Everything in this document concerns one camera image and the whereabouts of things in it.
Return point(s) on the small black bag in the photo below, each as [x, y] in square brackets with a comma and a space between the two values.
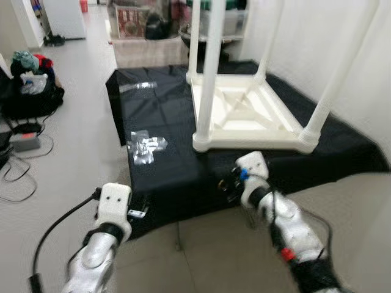
[157, 27]

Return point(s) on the black power adapter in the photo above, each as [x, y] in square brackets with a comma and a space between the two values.
[5, 157]

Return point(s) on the clear tape patch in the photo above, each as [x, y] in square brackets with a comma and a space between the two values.
[146, 148]
[137, 86]

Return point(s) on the black round basin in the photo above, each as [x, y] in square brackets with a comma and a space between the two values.
[229, 46]

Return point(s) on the beige fabric ottoman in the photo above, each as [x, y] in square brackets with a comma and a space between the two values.
[149, 54]

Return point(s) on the white cabinet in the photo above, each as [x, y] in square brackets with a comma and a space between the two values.
[64, 18]

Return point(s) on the colourful clothes pile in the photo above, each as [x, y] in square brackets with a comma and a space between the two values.
[27, 61]

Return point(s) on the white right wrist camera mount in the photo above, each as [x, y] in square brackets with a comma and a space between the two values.
[253, 168]

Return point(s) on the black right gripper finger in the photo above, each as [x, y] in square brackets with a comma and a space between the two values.
[222, 190]

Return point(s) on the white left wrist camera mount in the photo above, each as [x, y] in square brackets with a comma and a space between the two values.
[113, 204]

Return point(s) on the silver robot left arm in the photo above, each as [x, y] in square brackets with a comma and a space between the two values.
[91, 262]

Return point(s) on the red printed cardboard box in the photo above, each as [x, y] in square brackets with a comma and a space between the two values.
[129, 23]

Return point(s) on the grey electronic box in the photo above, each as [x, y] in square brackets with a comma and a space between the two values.
[24, 143]

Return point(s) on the black duffel bag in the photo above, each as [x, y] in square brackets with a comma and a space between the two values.
[30, 104]

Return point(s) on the clear plastic storage box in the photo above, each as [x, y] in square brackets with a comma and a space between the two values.
[235, 21]

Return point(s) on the black router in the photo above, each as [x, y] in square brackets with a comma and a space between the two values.
[25, 128]

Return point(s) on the black footwear pile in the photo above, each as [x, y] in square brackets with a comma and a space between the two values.
[54, 41]

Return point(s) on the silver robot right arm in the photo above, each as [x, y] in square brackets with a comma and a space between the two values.
[293, 229]

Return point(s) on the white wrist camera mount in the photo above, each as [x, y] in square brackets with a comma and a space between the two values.
[253, 168]
[113, 204]

